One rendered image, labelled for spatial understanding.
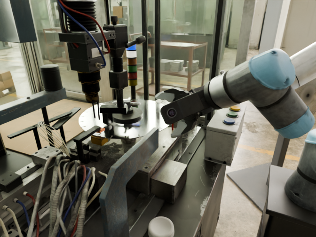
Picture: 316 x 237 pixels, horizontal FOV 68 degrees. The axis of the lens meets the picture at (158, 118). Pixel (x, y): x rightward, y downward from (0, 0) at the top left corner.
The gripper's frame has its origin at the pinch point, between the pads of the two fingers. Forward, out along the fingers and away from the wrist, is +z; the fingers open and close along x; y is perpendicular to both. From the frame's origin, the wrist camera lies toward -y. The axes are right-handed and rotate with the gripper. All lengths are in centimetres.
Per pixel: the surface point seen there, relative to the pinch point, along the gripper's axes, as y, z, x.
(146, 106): 10.4, 19.8, 6.6
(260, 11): 770, 279, 209
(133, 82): 19.3, 33.8, 20.6
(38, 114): -11, 88, 29
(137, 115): 1.4, 14.2, 4.1
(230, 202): 84, 68, -75
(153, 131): -6.7, -2.7, -2.8
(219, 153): 25.1, 7.4, -20.4
